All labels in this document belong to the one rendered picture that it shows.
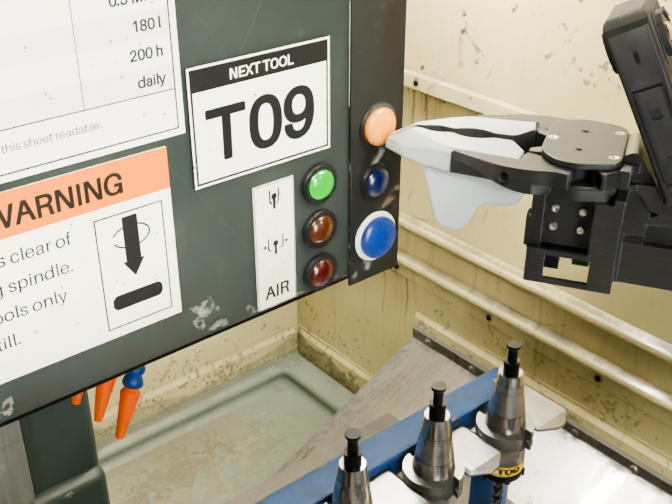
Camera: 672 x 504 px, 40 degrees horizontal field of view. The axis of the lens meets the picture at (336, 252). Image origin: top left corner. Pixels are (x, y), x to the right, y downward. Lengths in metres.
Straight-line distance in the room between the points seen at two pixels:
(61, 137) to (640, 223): 0.33
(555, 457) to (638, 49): 1.16
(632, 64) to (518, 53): 0.93
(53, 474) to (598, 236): 1.10
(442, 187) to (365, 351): 1.43
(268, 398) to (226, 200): 1.58
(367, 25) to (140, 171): 0.17
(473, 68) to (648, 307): 0.46
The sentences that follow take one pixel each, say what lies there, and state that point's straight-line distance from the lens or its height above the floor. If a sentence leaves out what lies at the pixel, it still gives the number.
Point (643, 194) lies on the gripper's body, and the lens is 0.56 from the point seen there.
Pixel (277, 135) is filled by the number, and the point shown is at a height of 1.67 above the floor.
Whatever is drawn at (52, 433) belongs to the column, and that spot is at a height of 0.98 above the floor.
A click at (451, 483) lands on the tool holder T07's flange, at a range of 0.97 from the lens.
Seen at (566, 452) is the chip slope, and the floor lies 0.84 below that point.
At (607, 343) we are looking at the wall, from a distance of 1.51.
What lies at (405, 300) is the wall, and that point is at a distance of 1.82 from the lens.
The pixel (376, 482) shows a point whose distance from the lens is 0.96.
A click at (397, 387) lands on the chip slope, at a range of 1.76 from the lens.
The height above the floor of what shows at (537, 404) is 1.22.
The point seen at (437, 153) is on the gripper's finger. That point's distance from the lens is 0.56.
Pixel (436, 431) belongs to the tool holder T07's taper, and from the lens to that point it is 0.92.
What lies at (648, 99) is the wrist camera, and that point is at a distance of 0.53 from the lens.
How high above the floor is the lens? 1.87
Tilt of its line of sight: 29 degrees down
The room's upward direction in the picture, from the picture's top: straight up
